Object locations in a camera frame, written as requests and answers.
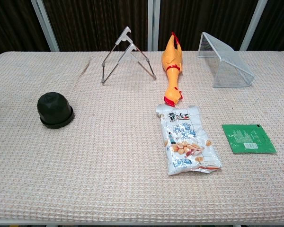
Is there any white peanut snack bag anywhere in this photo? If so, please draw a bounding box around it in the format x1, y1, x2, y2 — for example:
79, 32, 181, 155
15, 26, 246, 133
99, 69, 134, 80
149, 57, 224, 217
155, 104, 222, 176

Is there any green flat sachet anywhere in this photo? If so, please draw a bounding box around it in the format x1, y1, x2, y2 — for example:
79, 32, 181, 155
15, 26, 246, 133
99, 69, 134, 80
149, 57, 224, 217
221, 123, 277, 155

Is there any dark brown curtain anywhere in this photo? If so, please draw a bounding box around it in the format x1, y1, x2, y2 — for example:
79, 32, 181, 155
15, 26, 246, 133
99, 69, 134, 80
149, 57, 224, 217
0, 0, 284, 61

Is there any white metal frame post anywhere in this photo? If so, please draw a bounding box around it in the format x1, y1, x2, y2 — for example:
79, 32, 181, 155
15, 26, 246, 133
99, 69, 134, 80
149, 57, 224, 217
147, 0, 161, 52
30, 0, 60, 52
239, 0, 268, 52

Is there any black dice cup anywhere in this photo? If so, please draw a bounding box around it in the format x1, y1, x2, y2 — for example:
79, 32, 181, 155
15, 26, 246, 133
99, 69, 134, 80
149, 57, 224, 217
36, 91, 72, 124

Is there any folding metal wire stand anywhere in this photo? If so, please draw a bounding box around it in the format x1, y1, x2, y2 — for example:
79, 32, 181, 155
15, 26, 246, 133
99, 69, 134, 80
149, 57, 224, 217
101, 26, 157, 85

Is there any beige waffle tablecloth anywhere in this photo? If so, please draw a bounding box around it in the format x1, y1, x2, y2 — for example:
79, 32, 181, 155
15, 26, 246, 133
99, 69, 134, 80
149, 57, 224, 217
0, 50, 284, 224

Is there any white wire mesh basket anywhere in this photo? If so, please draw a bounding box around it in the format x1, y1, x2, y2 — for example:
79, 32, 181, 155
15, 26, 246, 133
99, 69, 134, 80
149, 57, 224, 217
197, 32, 255, 88

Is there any yellow rubber chicken toy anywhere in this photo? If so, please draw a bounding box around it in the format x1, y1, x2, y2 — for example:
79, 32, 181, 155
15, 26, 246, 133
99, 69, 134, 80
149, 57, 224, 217
161, 32, 184, 106

